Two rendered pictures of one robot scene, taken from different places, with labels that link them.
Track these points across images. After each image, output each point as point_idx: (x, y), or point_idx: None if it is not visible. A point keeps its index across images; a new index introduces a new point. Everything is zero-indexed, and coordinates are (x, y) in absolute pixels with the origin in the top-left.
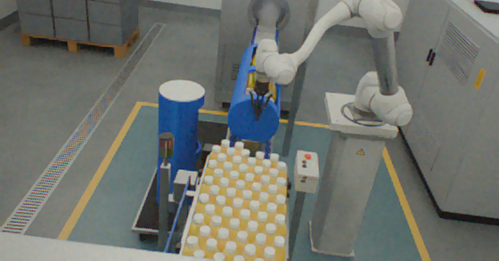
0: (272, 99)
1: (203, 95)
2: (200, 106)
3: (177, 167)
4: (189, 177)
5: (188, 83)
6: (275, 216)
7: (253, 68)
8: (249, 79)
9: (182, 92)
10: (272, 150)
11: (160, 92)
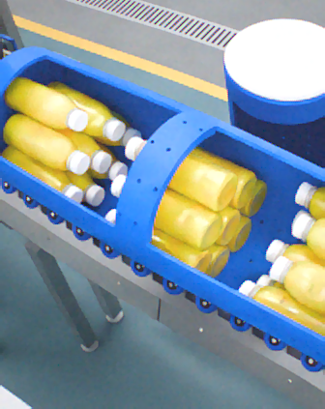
0: (110, 218)
1: (249, 93)
2: (233, 98)
3: None
4: (8, 38)
5: (321, 75)
6: None
7: (185, 123)
8: (205, 155)
9: (271, 52)
10: (37, 239)
11: (284, 19)
